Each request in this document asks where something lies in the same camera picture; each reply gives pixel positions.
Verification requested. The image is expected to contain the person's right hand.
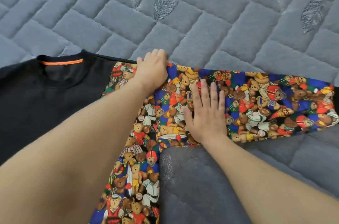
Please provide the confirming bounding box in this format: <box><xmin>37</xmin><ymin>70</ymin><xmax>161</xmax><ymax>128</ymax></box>
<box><xmin>183</xmin><ymin>78</ymin><xmax>230</xmax><ymax>148</ymax></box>

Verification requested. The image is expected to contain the person's left hand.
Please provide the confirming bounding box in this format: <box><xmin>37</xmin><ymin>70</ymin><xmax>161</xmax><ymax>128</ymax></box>
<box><xmin>135</xmin><ymin>49</ymin><xmax>169</xmax><ymax>94</ymax></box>

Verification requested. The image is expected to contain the black colourful patterned sweatshirt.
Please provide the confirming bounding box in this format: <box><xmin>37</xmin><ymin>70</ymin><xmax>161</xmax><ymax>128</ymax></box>
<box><xmin>0</xmin><ymin>50</ymin><xmax>339</xmax><ymax>224</ymax></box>

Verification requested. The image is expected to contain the person's right forearm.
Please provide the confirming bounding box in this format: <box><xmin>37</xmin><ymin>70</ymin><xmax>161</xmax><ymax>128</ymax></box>
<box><xmin>204</xmin><ymin>134</ymin><xmax>339</xmax><ymax>224</ymax></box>

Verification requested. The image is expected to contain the person's left forearm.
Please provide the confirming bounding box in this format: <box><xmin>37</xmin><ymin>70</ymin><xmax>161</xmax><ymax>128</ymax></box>
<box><xmin>0</xmin><ymin>81</ymin><xmax>154</xmax><ymax>224</ymax></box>

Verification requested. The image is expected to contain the grey quilted mattress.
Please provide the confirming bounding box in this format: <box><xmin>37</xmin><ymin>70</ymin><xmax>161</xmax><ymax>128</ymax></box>
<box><xmin>0</xmin><ymin>0</ymin><xmax>339</xmax><ymax>224</ymax></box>

